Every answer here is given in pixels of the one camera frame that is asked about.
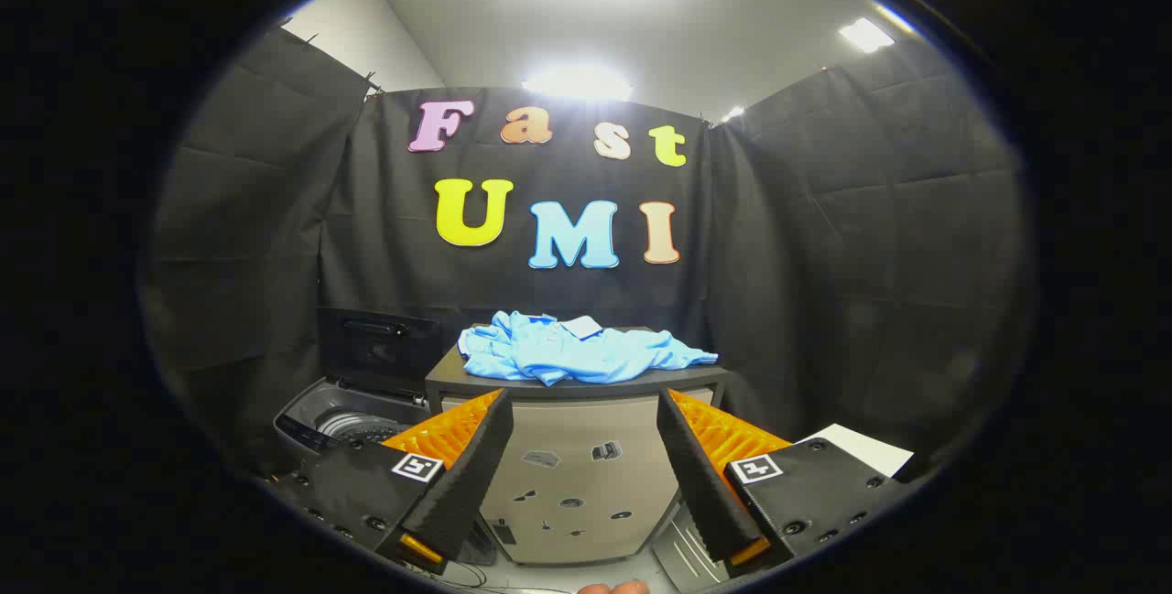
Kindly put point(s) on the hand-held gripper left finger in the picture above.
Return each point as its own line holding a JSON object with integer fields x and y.
{"x": 458, "y": 475}

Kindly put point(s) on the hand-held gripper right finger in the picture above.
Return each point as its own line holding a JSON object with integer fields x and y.
{"x": 705, "y": 475}

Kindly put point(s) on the grey top-load washing machine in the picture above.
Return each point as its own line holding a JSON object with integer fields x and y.
{"x": 316, "y": 415}

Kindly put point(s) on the light blue polo shirt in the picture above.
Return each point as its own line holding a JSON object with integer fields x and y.
{"x": 577, "y": 351}

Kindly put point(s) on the grey metal panel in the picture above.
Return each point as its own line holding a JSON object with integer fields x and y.
{"x": 682, "y": 548}

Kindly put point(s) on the grey cabinet with dark top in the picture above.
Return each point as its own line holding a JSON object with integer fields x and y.
{"x": 586, "y": 420}

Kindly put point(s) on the white paper sheet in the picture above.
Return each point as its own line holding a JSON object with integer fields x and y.
{"x": 870, "y": 449}

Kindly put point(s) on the black backdrop cloth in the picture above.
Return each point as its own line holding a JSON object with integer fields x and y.
{"x": 778, "y": 237}

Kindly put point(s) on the round ceiling light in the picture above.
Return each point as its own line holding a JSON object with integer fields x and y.
{"x": 577, "y": 81}

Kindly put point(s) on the small square ceiling light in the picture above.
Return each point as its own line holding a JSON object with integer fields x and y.
{"x": 865, "y": 34}

